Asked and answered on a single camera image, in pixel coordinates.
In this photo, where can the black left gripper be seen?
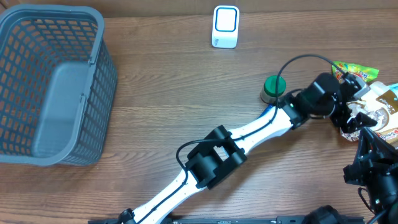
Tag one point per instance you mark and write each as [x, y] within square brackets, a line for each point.
[342, 119]

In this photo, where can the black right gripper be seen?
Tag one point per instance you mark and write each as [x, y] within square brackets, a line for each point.
[377, 155]

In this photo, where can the beige brown snack pouch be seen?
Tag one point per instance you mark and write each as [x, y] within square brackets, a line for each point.
[380, 104]

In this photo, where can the green colourful candy bag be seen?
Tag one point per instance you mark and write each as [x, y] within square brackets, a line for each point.
[368, 74]

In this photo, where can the green lid small jar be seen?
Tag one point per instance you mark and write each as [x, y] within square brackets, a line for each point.
[272, 88]

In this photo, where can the orange cracker pack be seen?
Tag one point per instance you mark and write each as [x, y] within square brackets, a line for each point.
[390, 136]

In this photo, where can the light blue snack packet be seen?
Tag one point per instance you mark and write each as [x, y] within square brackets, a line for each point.
[394, 88]

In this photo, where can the blue Oreo cookie pack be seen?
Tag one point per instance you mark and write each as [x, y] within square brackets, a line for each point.
[266, 110]

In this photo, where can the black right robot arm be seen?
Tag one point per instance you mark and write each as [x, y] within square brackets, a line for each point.
[380, 197]

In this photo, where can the white barcode scanner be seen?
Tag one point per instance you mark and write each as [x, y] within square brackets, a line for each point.
[225, 27]

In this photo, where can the grey plastic shopping basket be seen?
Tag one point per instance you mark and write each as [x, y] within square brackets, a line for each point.
[58, 83]

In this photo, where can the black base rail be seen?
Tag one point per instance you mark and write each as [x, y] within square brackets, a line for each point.
[276, 220]

